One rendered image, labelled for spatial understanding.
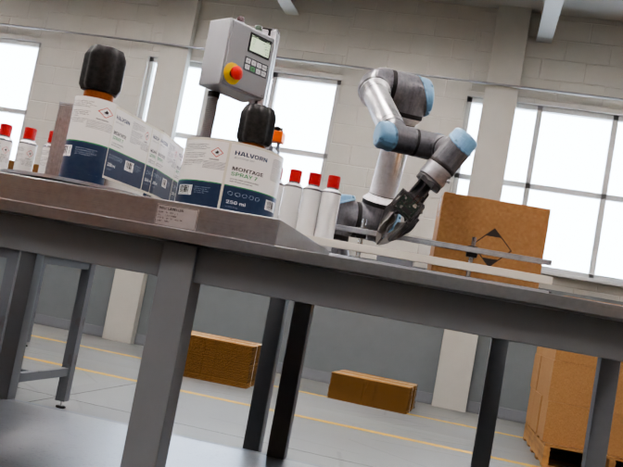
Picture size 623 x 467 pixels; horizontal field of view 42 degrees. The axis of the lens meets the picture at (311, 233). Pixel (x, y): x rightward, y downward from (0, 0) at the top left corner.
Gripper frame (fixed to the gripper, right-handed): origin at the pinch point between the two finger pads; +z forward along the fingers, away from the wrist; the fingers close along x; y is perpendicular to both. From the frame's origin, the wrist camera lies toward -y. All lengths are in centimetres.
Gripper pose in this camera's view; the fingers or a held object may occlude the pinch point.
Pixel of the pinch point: (380, 241)
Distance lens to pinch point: 214.7
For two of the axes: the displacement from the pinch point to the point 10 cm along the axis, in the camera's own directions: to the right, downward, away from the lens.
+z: -6.4, 7.7, 0.1
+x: 7.5, 6.3, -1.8
